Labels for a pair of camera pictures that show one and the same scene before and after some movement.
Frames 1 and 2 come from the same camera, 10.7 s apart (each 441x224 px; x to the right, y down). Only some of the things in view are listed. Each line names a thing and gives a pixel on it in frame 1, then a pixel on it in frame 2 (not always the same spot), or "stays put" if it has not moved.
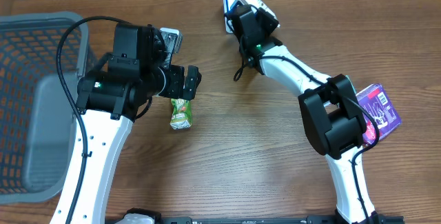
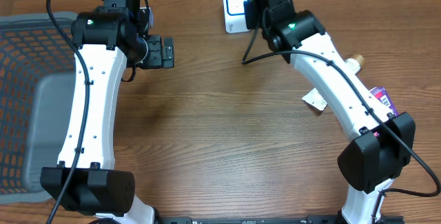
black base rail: x=114 y=216 stays put
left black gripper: x=189 y=83 -> x=167 y=53
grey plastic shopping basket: x=35 y=114 stays put
